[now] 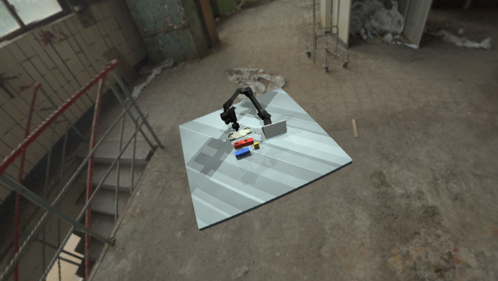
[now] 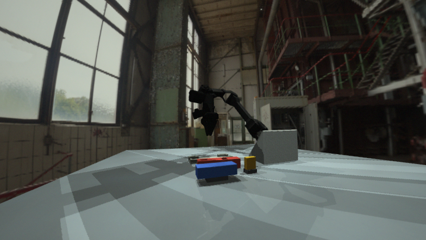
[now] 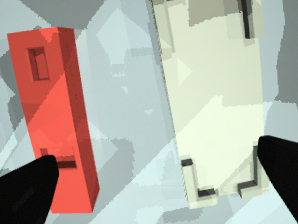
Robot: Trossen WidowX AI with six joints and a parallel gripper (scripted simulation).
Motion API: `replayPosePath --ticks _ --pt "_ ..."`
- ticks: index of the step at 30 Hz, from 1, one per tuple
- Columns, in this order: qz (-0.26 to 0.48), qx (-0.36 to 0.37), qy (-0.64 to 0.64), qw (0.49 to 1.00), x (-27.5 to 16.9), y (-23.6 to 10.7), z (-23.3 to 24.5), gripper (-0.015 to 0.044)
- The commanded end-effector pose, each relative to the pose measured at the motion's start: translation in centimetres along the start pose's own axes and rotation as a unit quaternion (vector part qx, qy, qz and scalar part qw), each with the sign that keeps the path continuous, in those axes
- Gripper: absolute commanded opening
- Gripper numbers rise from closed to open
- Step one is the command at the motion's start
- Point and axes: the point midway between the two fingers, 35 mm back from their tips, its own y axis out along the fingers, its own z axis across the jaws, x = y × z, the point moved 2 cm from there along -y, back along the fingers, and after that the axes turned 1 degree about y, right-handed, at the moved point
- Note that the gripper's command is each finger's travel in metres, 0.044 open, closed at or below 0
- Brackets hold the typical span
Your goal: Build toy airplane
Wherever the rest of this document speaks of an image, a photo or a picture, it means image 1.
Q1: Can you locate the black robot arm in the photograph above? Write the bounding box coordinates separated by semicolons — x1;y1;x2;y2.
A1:
220;86;272;125

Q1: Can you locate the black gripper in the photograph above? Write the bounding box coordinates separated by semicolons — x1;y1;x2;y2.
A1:
230;115;239;131

